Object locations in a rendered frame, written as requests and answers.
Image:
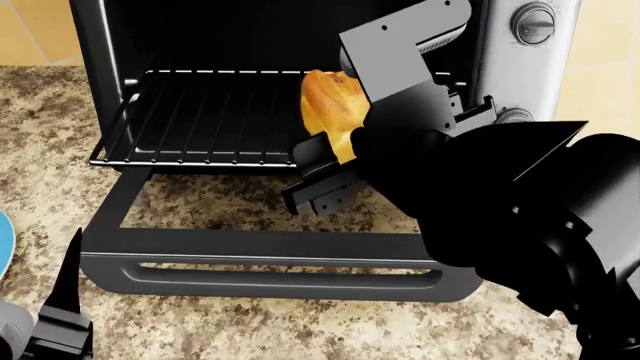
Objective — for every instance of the black oven door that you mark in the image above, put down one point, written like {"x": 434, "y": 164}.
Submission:
{"x": 260, "y": 243}

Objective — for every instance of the silver toaster oven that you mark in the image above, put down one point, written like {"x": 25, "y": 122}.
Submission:
{"x": 505, "y": 75}

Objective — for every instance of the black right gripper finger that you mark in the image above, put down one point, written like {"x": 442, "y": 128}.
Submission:
{"x": 320, "y": 197}
{"x": 310, "y": 150}

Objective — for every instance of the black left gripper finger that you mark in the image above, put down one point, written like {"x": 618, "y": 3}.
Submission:
{"x": 69, "y": 277}

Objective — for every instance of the blue plate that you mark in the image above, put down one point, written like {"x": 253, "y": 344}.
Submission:
{"x": 5, "y": 243}

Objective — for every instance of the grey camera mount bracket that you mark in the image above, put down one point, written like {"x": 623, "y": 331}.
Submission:
{"x": 390, "y": 56}

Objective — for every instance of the golden brown bread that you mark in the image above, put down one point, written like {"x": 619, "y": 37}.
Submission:
{"x": 330, "y": 105}

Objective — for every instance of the small silver oven knob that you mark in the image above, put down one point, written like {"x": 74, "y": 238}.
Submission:
{"x": 517, "y": 115}

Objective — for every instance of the large silver oven knob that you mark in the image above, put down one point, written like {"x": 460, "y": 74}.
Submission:
{"x": 535, "y": 23}

